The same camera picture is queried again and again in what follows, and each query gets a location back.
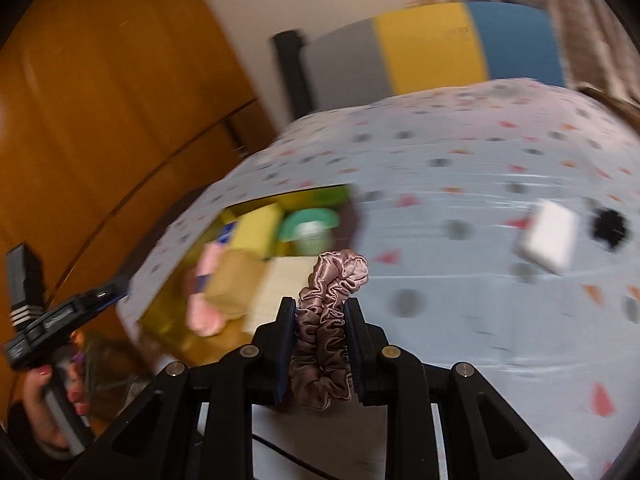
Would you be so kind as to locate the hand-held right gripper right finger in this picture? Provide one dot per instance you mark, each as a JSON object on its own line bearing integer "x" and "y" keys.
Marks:
{"x": 356, "y": 355}

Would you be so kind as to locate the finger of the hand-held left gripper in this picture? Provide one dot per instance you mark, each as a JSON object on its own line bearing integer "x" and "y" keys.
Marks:
{"x": 107, "y": 294}

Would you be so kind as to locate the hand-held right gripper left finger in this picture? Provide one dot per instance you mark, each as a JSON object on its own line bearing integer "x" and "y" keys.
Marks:
{"x": 286, "y": 355}

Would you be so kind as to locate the pink satin scrunchie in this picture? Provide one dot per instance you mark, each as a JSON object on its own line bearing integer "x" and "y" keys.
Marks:
{"x": 325, "y": 310}

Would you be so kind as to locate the gold rectangular tray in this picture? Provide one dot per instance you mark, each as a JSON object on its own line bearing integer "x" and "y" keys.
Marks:
{"x": 165, "y": 330}

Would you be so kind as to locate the cream wedge sponge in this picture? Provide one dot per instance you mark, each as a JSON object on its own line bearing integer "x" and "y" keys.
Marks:
{"x": 280, "y": 285}

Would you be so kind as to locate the pink towel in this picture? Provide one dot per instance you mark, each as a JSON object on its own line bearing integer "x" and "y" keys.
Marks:
{"x": 205, "y": 320}

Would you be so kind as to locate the tan sponge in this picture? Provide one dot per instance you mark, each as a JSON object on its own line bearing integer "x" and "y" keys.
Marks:
{"x": 232, "y": 280}

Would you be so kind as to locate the yellow sponge with green pad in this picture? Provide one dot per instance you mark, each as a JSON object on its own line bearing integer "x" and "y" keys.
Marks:
{"x": 255, "y": 232}

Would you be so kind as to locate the brown teardrop makeup sponge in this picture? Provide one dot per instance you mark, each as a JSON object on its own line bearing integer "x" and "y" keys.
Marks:
{"x": 347, "y": 227}

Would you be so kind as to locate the green makeup sponge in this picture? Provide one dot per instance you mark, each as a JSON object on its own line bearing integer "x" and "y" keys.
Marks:
{"x": 307, "y": 220}

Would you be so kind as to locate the person's left hand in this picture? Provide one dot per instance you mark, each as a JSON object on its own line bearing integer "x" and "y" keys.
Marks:
{"x": 35, "y": 395}

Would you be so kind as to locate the printed light blue tablecloth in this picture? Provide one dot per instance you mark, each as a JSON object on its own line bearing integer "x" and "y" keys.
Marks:
{"x": 450, "y": 310}

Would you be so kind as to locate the blue tissue packet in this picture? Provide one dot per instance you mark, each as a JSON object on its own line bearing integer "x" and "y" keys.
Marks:
{"x": 227, "y": 235}

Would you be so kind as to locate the wooden cabinet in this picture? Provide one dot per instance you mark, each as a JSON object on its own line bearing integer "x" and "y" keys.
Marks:
{"x": 100, "y": 110}

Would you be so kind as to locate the white rectangular sponge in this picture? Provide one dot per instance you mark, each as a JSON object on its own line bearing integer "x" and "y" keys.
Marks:
{"x": 547, "y": 237}

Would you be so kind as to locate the black scrunchie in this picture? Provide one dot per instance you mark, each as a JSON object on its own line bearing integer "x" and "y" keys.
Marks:
{"x": 609, "y": 227}

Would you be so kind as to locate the beige patterned curtain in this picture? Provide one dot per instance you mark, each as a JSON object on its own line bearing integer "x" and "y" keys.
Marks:
{"x": 575, "y": 0}

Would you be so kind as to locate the black chair frame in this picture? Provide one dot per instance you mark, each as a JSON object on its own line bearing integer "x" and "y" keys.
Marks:
{"x": 292, "y": 70}

